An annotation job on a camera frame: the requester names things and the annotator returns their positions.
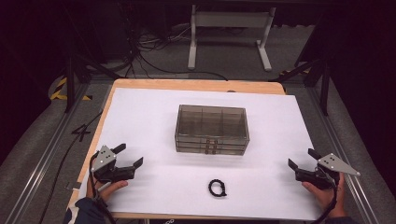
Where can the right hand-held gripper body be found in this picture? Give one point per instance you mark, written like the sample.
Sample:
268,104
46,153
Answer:
334,165

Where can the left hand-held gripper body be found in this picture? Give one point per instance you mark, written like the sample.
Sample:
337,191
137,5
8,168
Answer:
104,158

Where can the clear plastic drawer box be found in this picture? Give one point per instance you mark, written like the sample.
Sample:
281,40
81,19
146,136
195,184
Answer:
211,124

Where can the person's left hand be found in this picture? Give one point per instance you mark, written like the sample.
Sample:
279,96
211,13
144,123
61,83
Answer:
109,189

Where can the person's right hand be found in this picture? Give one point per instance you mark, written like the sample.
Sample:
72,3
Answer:
325,199

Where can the small silver tape piece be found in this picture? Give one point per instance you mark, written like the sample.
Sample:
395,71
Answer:
73,186

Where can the white paper sheet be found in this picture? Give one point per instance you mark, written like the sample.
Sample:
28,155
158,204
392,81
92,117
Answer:
155,124

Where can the yellow black hazard tape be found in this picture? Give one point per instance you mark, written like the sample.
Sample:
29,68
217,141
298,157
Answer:
59,90

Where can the wooden table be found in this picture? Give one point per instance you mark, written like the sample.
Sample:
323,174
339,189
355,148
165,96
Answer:
186,84

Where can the white metal stand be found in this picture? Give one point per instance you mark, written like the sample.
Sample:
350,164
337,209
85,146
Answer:
230,19

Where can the aluminium floor rail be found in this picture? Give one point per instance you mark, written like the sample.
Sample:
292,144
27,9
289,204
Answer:
345,149
46,149

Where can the black metal frame stand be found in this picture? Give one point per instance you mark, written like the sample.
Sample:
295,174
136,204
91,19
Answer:
325,90
70,84

